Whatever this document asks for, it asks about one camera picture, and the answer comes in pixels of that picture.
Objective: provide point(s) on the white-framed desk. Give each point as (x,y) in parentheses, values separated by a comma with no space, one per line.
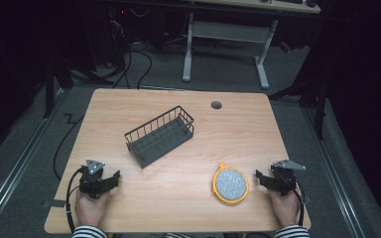
(228,31)

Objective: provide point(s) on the round yellow-rimmed speckled scrubber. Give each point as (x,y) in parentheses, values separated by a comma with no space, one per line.
(230,184)

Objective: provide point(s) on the grey table grommet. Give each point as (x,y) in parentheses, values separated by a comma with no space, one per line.
(216,105)

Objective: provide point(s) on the black stand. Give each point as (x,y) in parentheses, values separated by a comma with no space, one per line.
(317,99)
(49,89)

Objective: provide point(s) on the grey tape strip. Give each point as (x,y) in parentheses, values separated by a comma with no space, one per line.
(55,203)

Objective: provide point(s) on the metal floor rail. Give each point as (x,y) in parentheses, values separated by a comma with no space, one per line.
(16,165)
(335,178)

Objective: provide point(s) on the person's right hand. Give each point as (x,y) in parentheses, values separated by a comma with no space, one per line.
(286,208)

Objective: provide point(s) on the person's left hand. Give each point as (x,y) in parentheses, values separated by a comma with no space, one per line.
(90,208)

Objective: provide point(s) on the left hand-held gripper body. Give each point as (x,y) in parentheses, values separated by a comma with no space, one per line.
(92,180)

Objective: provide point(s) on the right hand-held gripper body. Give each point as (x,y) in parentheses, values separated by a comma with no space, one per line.
(282,180)

